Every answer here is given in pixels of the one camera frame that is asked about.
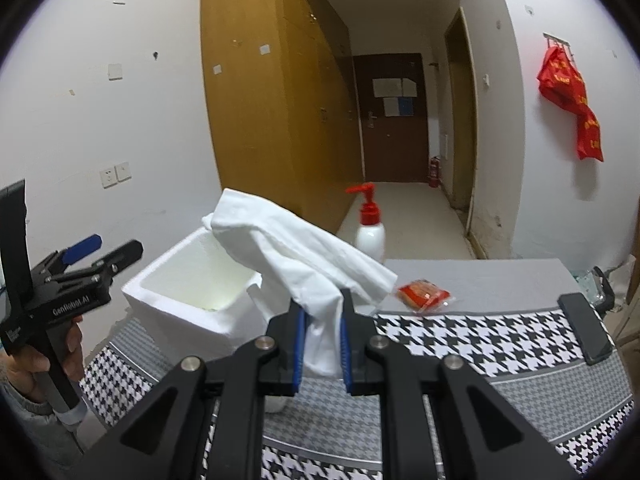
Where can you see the dark brown entrance door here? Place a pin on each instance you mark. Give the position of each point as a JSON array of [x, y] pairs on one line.
[[395, 150]]

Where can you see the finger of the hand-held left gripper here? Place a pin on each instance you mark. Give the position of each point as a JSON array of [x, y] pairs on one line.
[[85, 246], [122, 255]]

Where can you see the black curved bar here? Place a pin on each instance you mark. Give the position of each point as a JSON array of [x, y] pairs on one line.
[[606, 285]]

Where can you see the metal wall hook rack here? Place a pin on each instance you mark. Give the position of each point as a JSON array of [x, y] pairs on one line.
[[557, 40]]

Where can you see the person's left forearm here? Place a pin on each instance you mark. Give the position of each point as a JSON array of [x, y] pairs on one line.
[[25, 405]]

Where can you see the white foam box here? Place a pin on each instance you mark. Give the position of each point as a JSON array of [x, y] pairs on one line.
[[165, 310]]

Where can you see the wooden wardrobe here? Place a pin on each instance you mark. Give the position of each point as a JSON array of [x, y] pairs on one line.
[[260, 110]]

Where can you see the white wall socket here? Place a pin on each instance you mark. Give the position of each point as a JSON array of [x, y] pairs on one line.
[[108, 178], [122, 171]]

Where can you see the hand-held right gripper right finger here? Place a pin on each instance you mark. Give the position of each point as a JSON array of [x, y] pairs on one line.
[[346, 350]]

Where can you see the red plastic bag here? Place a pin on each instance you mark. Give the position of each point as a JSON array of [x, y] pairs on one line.
[[587, 130]]

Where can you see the black smartphone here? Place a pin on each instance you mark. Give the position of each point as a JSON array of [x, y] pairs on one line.
[[585, 330]]

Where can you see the person's left hand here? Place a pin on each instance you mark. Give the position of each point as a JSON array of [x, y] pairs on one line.
[[75, 350]]

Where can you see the red fire extinguisher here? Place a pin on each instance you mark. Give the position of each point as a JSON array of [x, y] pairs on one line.
[[434, 172]]

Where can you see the white cloth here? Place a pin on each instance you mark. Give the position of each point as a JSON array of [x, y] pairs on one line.
[[300, 260]]

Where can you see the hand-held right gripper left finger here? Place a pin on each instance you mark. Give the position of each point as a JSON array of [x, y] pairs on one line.
[[298, 350]]

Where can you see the white wall switch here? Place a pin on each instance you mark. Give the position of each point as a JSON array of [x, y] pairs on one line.
[[115, 71]]

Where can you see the white pump lotion bottle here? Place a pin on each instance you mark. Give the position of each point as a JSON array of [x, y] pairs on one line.
[[370, 240]]

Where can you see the houndstooth grey tablecloth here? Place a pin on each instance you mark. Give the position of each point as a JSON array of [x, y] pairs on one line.
[[475, 285]]

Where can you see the blue paper notice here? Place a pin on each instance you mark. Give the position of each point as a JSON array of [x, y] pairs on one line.
[[405, 106]]

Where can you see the red snack packet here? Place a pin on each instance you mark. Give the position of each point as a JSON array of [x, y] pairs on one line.
[[422, 294]]

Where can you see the wooden side door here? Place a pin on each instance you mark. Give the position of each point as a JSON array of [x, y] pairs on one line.
[[462, 110]]

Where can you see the white paper notice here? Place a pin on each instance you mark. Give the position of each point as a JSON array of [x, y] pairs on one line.
[[387, 87], [409, 87], [390, 106]]

